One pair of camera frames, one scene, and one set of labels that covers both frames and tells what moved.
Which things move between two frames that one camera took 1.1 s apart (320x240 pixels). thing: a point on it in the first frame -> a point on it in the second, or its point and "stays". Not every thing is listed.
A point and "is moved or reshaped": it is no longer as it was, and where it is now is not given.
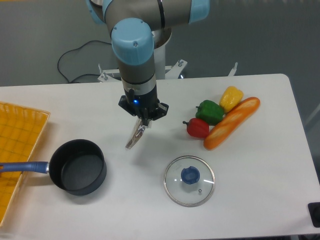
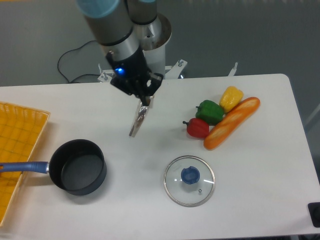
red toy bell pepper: [197, 128] stays
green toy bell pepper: [209, 111] stays
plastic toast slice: [137, 132] is moved or reshaped
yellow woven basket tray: [21, 127] stays
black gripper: [147, 106] -> [134, 77]
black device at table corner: [314, 208] stays
